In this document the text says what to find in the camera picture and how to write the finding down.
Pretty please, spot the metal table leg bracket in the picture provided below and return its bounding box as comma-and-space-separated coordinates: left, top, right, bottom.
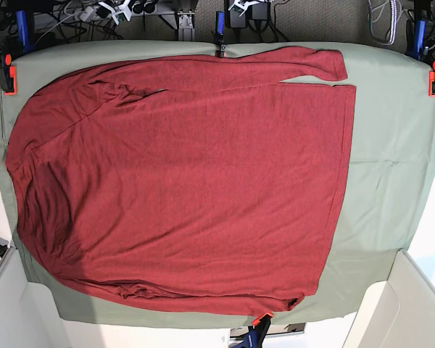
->
176, 0, 198, 41

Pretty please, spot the left blue clamp handle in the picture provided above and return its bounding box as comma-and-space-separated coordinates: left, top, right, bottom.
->
15, 10, 32, 54

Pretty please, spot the top centre blue clamp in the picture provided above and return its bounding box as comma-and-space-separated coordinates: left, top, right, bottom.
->
215, 11, 225, 58

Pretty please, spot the bottom orange black clamp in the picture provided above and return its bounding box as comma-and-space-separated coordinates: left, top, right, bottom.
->
234, 312, 273, 348

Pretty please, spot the blue clamp handle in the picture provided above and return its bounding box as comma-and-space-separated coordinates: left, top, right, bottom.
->
406, 20, 426, 60
15, 10, 32, 54

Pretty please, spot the white box right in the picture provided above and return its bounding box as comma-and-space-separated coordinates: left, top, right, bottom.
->
343, 251, 435, 348

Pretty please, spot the red long-sleeve T-shirt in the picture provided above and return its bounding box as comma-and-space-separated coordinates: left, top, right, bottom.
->
6, 47, 356, 316

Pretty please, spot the black power adapter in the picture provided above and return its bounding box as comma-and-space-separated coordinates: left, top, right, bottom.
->
225, 2, 247, 29
250, 2, 270, 21

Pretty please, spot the right blue clamp handle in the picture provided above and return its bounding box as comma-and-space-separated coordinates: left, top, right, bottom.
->
406, 20, 426, 60

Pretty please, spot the green table cloth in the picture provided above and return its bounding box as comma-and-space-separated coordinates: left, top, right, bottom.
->
0, 41, 435, 324

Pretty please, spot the left orange black clamp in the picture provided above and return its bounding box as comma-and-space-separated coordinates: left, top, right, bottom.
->
0, 52, 17, 96

